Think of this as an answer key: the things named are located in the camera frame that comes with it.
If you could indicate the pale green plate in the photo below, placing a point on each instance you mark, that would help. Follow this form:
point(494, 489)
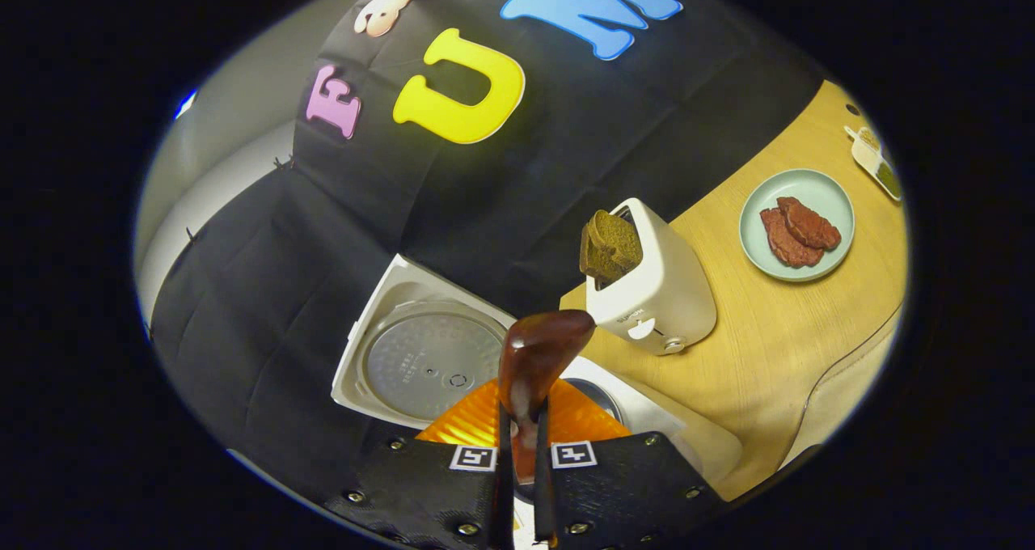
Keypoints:
point(808, 186)

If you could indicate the black backdrop cloth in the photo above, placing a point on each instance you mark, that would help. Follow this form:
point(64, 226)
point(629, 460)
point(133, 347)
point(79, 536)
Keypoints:
point(364, 210)

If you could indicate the white divided bean dish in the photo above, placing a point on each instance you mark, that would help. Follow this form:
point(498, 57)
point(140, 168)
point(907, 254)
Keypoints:
point(873, 158)

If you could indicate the white toaster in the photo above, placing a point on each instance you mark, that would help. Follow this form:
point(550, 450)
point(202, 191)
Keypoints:
point(663, 283)

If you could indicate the white rice cooker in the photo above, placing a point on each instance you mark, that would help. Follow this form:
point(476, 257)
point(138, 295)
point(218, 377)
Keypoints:
point(428, 364)

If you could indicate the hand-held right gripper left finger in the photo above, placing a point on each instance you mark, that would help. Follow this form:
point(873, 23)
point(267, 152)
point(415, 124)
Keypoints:
point(503, 493)

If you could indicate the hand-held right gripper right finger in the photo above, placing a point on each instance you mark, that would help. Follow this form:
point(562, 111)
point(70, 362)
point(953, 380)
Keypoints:
point(542, 493)

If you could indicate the brown wooden spoon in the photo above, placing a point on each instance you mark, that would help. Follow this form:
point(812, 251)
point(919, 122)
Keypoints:
point(542, 348)

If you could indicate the clear rice container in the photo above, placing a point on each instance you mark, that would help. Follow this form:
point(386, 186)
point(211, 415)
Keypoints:
point(849, 388)

